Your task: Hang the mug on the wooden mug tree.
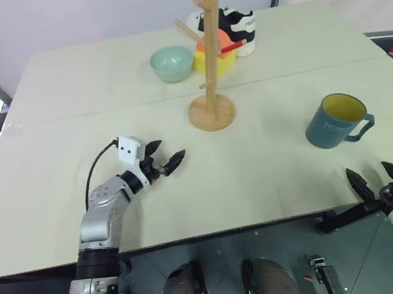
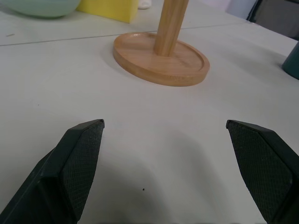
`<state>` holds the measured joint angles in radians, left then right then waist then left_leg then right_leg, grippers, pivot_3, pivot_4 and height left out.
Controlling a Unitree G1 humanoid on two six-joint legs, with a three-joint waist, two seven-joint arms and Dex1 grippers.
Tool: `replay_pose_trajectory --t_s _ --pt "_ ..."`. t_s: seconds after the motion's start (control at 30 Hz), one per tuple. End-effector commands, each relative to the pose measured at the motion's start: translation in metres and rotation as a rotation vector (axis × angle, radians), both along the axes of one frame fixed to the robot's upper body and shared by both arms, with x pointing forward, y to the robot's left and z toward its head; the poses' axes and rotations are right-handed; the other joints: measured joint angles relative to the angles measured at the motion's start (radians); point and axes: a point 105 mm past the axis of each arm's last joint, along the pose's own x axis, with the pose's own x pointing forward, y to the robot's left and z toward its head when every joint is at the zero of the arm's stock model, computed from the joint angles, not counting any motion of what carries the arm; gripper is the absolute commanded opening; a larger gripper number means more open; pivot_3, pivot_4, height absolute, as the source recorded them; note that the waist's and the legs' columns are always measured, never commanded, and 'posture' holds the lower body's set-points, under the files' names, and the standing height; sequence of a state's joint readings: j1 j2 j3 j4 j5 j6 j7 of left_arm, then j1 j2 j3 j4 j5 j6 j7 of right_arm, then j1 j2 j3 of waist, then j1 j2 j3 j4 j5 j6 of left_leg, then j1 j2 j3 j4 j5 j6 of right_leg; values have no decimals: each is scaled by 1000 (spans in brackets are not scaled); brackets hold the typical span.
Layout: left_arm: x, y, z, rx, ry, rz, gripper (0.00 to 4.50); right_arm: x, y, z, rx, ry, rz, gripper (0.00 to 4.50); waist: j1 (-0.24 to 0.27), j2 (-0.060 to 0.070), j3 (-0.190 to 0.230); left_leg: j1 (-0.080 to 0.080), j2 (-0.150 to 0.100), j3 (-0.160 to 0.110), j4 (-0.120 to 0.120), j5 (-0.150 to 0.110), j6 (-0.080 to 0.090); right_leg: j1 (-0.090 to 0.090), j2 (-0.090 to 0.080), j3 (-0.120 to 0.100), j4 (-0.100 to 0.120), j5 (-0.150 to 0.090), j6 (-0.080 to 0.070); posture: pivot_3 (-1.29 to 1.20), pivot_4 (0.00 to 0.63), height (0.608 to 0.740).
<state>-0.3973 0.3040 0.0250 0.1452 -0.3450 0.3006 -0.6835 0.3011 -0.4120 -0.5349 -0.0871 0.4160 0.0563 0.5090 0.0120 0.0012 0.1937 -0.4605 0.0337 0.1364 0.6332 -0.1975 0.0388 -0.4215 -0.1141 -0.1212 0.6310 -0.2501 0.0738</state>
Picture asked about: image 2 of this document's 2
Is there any dark teal cup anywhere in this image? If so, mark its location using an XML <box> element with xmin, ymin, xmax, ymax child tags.
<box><xmin>281</xmin><ymin>40</ymin><xmax>299</xmax><ymax>81</ymax></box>

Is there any yellow sponge block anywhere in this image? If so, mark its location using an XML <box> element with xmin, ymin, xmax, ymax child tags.
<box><xmin>76</xmin><ymin>0</ymin><xmax>139</xmax><ymax>23</ymax></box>

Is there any dark grey chair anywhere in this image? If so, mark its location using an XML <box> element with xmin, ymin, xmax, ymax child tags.
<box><xmin>225</xmin><ymin>0</ymin><xmax>299</xmax><ymax>41</ymax></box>

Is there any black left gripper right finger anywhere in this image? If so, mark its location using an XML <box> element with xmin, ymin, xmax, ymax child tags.
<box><xmin>226</xmin><ymin>119</ymin><xmax>299</xmax><ymax>224</ymax></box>

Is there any wooden stand with round base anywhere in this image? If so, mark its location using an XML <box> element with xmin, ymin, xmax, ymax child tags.
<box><xmin>113</xmin><ymin>0</ymin><xmax>210</xmax><ymax>87</ymax></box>

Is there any white small object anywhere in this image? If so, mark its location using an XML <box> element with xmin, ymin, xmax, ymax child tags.
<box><xmin>137</xmin><ymin>0</ymin><xmax>152</xmax><ymax>10</ymax></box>

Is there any light green bowl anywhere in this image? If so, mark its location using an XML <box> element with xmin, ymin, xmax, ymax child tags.
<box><xmin>4</xmin><ymin>0</ymin><xmax>82</xmax><ymax>19</ymax></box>

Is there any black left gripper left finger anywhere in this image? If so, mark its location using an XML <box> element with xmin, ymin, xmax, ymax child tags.
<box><xmin>0</xmin><ymin>119</ymin><xmax>105</xmax><ymax>224</ymax></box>

